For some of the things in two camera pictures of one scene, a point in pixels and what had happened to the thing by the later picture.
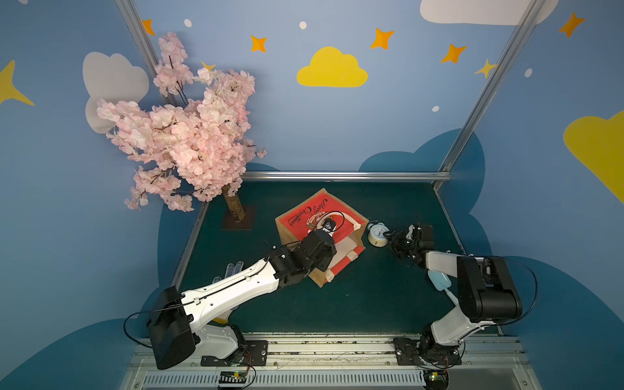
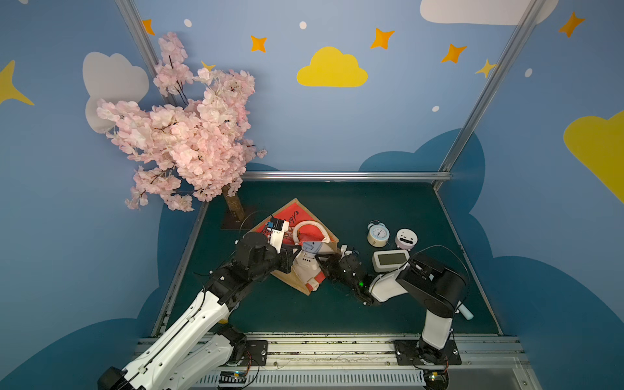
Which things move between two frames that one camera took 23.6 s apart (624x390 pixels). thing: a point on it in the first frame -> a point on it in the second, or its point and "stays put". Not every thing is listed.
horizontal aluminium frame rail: (346, 176) stays put
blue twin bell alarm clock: (375, 233) stays put
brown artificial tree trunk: (234, 204) stays put
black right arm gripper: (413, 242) -> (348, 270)
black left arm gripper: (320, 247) -> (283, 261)
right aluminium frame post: (530, 15) stays put
